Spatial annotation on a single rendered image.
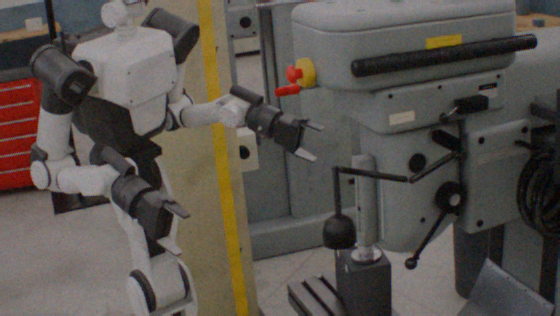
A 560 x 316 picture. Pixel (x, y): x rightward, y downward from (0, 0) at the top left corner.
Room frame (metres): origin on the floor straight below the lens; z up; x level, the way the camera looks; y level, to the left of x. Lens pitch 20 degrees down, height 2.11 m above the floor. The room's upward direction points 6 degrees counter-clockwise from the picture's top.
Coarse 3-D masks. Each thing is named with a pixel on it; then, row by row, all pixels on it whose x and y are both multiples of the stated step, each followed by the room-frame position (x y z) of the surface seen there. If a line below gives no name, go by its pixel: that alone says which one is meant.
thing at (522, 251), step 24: (552, 144) 1.54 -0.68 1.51; (528, 192) 1.62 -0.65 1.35; (552, 192) 1.52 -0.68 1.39; (552, 216) 1.52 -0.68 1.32; (504, 240) 1.71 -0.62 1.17; (528, 240) 1.61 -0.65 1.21; (504, 264) 1.71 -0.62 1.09; (528, 264) 1.60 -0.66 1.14; (552, 264) 1.50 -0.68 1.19; (552, 288) 1.50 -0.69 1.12; (552, 312) 1.49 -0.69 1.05
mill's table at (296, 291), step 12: (324, 276) 2.07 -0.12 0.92; (288, 288) 2.04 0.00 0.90; (300, 288) 2.01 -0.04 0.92; (312, 288) 2.00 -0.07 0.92; (324, 288) 2.00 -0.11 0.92; (336, 288) 1.99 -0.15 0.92; (288, 300) 2.05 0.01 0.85; (300, 300) 1.94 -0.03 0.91; (312, 300) 1.93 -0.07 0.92; (324, 300) 1.92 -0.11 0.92; (336, 300) 1.91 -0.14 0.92; (300, 312) 1.95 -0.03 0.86; (312, 312) 1.86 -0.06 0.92; (324, 312) 1.85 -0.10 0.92; (336, 312) 1.84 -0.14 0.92; (348, 312) 1.83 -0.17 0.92; (396, 312) 1.80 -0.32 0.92
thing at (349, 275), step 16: (336, 256) 1.95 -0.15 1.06; (352, 256) 1.83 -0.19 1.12; (384, 256) 1.83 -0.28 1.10; (336, 272) 1.96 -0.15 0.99; (352, 272) 1.76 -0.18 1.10; (368, 272) 1.77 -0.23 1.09; (384, 272) 1.78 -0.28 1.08; (352, 288) 1.77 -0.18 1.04; (368, 288) 1.77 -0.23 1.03; (384, 288) 1.78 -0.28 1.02; (352, 304) 1.77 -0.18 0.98; (368, 304) 1.77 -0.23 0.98; (384, 304) 1.78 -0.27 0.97
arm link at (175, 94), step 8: (184, 64) 2.10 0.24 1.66; (184, 72) 2.12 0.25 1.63; (176, 88) 2.11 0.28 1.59; (184, 88) 2.17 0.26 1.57; (168, 96) 2.11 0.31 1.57; (176, 96) 2.12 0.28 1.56; (192, 104) 2.17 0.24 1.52; (168, 112) 2.09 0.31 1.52; (168, 120) 2.09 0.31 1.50; (168, 128) 2.10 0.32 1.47
